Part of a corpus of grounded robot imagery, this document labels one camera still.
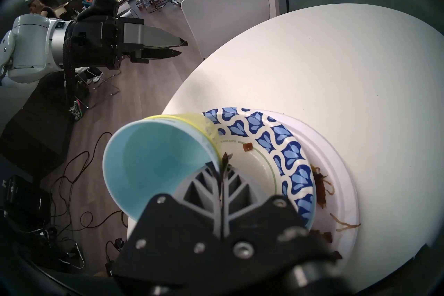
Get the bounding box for large white paper plate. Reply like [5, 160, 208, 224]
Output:
[239, 110, 361, 275]

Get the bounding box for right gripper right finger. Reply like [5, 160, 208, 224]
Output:
[222, 152, 335, 277]

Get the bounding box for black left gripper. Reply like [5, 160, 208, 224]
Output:
[64, 14, 188, 70]

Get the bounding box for yellow plastic cup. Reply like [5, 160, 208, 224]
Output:
[142, 112, 222, 167]

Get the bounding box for light blue plastic cup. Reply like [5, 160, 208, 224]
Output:
[102, 115, 222, 223]

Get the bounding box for white plastic chair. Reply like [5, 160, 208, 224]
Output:
[180, 0, 272, 62]

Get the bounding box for black equipment case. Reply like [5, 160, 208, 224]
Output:
[0, 174, 52, 230]

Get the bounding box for brown minced food leftovers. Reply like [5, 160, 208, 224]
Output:
[310, 165, 361, 261]

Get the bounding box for blue patterned paper plate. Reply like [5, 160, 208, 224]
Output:
[202, 107, 317, 230]

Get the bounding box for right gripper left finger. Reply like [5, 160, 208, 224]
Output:
[113, 162, 222, 296]

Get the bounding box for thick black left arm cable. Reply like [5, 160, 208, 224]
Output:
[62, 35, 77, 108]

